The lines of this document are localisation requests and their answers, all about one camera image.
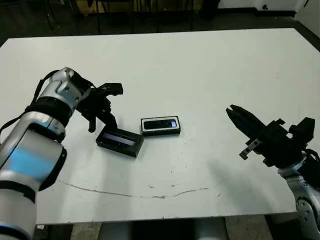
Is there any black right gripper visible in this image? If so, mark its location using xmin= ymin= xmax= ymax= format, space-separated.
xmin=226 ymin=104 xmax=305 ymax=170

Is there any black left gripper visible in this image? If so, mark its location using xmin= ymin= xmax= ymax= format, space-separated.
xmin=76 ymin=79 xmax=119 ymax=133

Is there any black box lid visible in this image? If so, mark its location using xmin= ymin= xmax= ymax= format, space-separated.
xmin=95 ymin=126 xmax=146 ymax=158

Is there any slim black camera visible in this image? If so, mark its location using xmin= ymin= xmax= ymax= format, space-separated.
xmin=144 ymin=119 xmax=179 ymax=130

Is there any black box base white inset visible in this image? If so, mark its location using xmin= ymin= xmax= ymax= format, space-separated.
xmin=140 ymin=115 xmax=182 ymax=137

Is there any black waste bin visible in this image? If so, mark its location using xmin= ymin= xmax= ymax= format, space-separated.
xmin=201 ymin=0 xmax=221 ymax=18

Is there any black robot pelvis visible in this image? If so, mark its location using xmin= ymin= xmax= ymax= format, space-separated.
xmin=132 ymin=221 xmax=198 ymax=240

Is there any white door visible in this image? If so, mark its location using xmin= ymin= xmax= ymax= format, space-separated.
xmin=294 ymin=0 xmax=320 ymax=22

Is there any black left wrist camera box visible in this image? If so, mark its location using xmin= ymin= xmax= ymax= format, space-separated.
xmin=95 ymin=82 xmax=125 ymax=97

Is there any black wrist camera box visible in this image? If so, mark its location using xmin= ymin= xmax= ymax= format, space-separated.
xmin=95 ymin=82 xmax=125 ymax=97
xmin=288 ymin=116 xmax=316 ymax=148

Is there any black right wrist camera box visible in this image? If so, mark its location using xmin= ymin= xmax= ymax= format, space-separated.
xmin=288 ymin=116 xmax=316 ymax=148

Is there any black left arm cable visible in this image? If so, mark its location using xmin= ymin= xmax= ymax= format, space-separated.
xmin=0 ymin=70 xmax=61 ymax=137

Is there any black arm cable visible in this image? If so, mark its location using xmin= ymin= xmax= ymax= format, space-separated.
xmin=303 ymin=148 xmax=320 ymax=171
xmin=0 ymin=70 xmax=61 ymax=137

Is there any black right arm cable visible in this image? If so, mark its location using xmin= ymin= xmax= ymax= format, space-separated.
xmin=303 ymin=148 xmax=320 ymax=171

